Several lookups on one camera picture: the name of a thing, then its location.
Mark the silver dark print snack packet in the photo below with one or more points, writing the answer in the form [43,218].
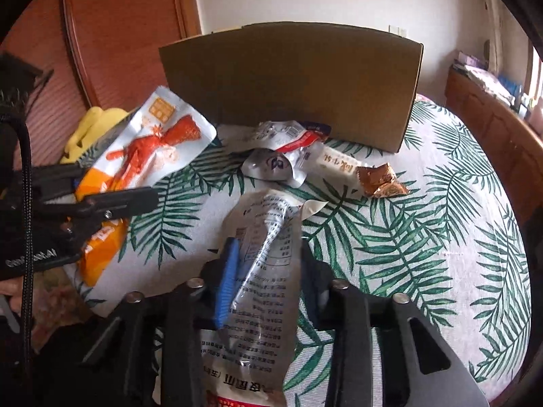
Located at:
[271,164]

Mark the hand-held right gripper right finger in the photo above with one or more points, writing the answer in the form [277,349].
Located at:
[312,282]

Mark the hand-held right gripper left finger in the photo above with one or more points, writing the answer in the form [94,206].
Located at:
[227,280]

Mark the orange white snack packet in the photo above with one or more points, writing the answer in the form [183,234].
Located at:
[144,148]

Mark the brown cardboard box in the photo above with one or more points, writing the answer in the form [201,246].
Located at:
[288,80]

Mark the cluttered boxes and bottles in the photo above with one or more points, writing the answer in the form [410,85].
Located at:
[488,78]

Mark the white blue red snack packet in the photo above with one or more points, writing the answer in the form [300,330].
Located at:
[275,133]

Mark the white wall socket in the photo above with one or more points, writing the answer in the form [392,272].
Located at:
[398,31]

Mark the white beige nougat packet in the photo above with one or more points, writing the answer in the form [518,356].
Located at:
[335,163]

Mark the green leaf print bed sheet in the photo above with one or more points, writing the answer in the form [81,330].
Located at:
[424,241]

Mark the shiny brown candy wrapper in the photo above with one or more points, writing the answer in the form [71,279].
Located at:
[379,180]

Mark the wooden bedside ledge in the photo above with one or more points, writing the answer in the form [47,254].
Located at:
[479,114]

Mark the red-brown wooden headboard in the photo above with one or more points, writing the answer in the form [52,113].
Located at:
[118,29]

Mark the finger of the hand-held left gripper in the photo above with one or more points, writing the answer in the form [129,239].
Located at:
[123,201]
[59,174]

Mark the clear white printed snack packet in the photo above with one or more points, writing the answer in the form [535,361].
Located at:
[263,284]

